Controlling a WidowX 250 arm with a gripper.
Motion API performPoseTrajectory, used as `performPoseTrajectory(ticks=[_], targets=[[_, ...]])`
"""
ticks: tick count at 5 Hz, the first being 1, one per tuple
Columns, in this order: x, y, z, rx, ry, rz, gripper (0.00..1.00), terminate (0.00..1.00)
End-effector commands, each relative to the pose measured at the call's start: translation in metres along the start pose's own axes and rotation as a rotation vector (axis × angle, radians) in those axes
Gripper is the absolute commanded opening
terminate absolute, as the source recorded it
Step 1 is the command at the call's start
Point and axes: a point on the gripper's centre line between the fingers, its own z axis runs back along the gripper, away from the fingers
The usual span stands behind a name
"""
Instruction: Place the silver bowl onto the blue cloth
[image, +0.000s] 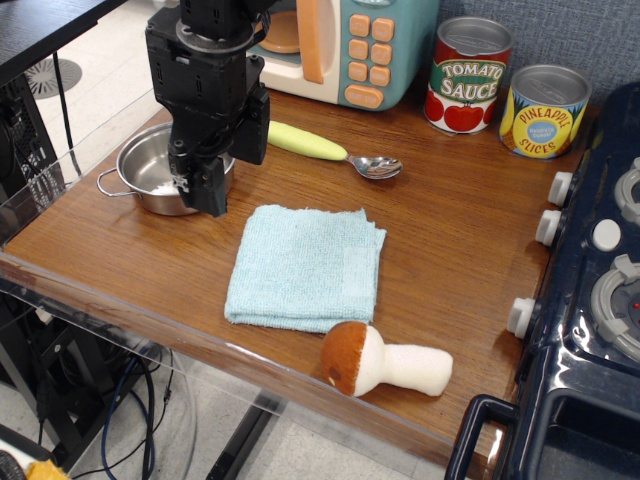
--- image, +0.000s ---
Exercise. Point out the round floor vent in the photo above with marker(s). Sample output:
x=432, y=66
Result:
x=46, y=78

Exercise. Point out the pineapple slices can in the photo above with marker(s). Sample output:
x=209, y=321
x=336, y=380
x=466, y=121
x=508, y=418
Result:
x=544, y=110

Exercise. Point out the light blue folded cloth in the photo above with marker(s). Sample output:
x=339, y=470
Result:
x=305, y=270

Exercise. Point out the spoon with yellow-green handle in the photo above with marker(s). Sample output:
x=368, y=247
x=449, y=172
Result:
x=311, y=145

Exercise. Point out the plush brown and white mushroom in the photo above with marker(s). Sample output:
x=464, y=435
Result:
x=355, y=360

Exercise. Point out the black desk at left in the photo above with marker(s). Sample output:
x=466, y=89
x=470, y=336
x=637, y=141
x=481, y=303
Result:
x=31, y=31

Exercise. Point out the tomato sauce can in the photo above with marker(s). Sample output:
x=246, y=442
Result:
x=469, y=62

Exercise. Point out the toy microwave teal and orange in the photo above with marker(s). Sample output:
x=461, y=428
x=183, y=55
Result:
x=359, y=54

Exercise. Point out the silver metal bowl with handles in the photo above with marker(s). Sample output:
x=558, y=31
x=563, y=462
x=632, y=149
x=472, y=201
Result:
x=142, y=170

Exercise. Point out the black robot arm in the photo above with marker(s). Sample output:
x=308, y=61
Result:
x=203, y=74

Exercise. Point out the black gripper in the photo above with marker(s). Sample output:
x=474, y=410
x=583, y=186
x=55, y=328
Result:
x=203, y=74

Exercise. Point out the dark blue toy stove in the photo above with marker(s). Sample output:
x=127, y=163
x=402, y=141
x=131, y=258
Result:
x=576, y=412

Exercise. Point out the black table leg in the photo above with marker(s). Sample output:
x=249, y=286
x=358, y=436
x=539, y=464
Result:
x=242, y=442

